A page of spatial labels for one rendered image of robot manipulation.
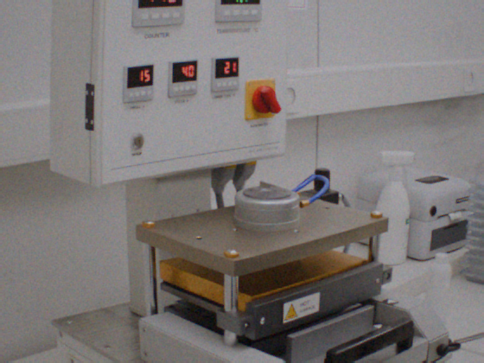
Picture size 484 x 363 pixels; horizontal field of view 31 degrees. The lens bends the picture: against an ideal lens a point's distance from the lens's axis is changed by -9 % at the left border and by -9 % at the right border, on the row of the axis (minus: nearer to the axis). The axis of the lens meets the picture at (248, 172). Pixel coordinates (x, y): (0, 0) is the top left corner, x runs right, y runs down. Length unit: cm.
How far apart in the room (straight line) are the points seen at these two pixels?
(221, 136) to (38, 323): 58
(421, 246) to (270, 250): 103
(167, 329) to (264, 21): 46
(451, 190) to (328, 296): 100
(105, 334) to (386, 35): 128
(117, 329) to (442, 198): 100
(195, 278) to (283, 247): 12
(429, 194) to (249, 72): 84
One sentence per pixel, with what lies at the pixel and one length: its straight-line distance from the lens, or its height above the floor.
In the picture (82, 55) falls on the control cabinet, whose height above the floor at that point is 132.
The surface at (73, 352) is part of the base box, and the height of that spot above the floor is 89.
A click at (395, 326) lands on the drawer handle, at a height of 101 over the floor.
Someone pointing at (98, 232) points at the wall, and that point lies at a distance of 168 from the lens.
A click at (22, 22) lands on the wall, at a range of 152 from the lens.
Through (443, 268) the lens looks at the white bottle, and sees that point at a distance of 175.
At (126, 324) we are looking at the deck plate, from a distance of 129.
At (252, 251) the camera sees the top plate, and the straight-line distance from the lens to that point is 103.
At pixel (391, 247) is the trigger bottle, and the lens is 200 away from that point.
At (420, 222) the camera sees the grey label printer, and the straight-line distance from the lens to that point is 202.
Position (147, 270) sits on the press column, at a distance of 113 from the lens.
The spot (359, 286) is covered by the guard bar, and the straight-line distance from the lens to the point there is 115.
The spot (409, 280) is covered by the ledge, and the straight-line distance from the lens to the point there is 192.
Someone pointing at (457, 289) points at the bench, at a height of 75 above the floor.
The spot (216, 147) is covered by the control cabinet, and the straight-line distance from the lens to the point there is 124.
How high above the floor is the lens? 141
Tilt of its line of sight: 12 degrees down
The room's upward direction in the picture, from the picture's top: 1 degrees clockwise
